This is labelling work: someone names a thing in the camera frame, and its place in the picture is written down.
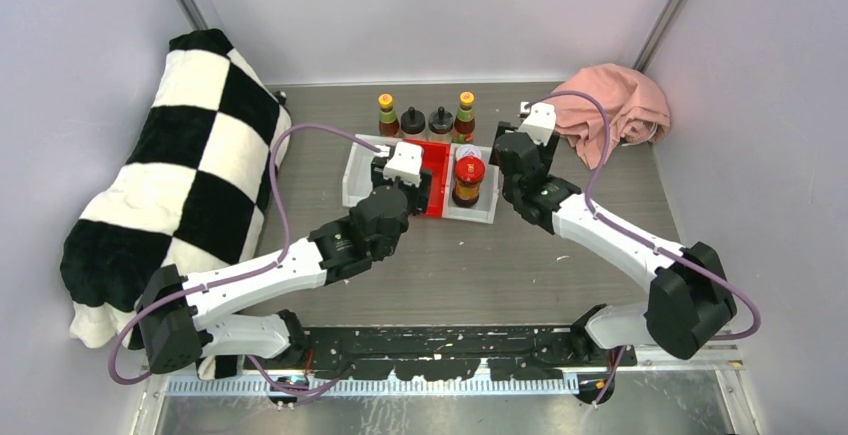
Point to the white plastic bin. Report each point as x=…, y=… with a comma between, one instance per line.
x=484, y=210
x=356, y=181

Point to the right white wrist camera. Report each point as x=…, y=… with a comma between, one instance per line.
x=538, y=121

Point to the grey lid seasoning jar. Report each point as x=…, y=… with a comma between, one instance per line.
x=440, y=126

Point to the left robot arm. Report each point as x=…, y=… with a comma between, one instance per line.
x=188, y=317

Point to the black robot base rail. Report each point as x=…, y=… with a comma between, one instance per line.
x=442, y=353

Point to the left white plastic bin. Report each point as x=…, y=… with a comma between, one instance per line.
x=356, y=181

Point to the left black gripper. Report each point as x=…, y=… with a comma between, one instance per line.
x=418, y=195

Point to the white lid brown sauce jar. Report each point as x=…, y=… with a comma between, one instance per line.
x=467, y=150

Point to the yellow cap sauce bottle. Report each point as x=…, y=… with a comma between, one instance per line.
x=464, y=122
x=389, y=125

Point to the red lid chili sauce jar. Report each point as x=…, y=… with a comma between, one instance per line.
x=469, y=173

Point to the red plastic bin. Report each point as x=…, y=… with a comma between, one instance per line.
x=435, y=159

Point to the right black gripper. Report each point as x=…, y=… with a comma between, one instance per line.
x=546, y=154

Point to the right white plastic bin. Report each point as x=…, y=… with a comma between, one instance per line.
x=484, y=210

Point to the black lid white seasoning jar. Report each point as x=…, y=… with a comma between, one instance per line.
x=413, y=124

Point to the pink cloth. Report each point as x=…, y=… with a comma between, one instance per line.
x=636, y=106

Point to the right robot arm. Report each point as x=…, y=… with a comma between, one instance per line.
x=686, y=305

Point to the black white checkered blanket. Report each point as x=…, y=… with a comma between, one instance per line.
x=193, y=193

